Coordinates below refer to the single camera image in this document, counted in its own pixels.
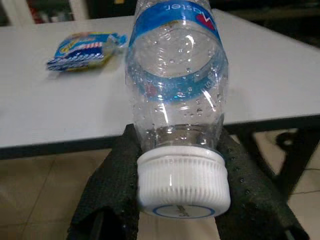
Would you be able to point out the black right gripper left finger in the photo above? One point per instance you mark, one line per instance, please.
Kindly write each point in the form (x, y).
(107, 190)

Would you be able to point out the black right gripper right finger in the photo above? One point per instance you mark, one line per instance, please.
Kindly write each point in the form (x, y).
(252, 205)

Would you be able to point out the clear plastic water bottle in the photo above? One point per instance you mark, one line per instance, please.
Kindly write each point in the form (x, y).
(175, 75)

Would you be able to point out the blue yellow snack wrapper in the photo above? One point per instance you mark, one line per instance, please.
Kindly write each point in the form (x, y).
(80, 52)

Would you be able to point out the white framed bookshelf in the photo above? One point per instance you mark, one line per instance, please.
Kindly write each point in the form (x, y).
(50, 10)

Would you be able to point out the white table with black frame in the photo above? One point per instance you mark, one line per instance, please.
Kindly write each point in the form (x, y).
(62, 148)

